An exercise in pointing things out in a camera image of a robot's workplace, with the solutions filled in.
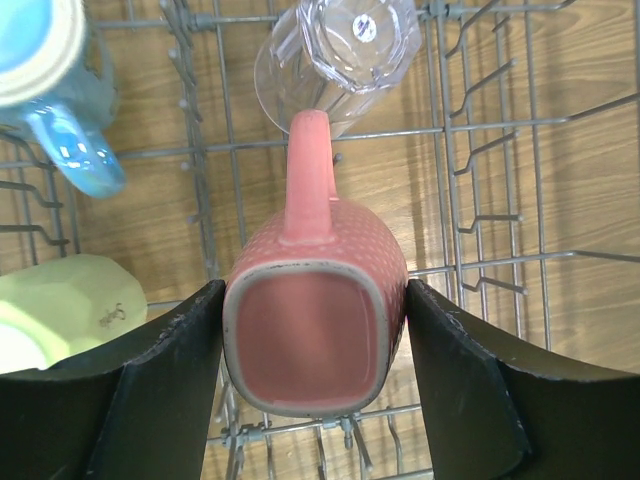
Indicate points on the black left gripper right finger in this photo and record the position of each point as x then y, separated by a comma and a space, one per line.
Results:
497, 407

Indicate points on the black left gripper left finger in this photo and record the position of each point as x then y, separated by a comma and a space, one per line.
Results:
136, 407

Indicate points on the pale yellow mug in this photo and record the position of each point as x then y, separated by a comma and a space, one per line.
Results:
64, 307

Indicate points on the pink patterned mug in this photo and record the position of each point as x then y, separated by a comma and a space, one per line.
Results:
315, 305

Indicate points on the blue butterfly mug orange inside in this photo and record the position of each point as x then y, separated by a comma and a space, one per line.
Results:
58, 89

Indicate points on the clear glass cup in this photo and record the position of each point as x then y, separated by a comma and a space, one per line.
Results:
340, 57

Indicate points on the grey wire dish rack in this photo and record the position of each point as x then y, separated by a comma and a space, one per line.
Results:
506, 164

